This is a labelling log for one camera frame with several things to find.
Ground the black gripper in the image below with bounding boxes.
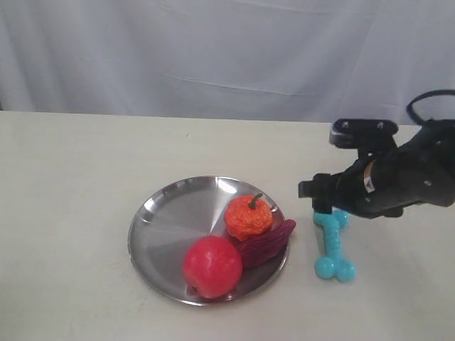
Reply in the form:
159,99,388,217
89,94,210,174
298,141,454,219

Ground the turquoise toy bone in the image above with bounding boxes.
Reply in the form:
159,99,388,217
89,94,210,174
313,210,356,282

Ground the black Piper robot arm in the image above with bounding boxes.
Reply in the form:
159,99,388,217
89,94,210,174
298,119,454,219

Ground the purple sweet potato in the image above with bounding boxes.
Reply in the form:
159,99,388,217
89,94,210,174
237,220,296,269

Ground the orange toy tangerine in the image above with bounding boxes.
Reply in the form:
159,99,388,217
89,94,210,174
223,193,274,242

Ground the red apple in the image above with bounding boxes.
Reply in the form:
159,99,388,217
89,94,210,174
182,235,243,299

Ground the round stainless steel plate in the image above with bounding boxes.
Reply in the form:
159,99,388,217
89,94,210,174
128,175,290,306

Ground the white backdrop cloth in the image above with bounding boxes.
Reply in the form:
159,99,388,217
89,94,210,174
1,1,454,123

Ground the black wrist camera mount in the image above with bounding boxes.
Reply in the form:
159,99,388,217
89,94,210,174
329,119,398,160

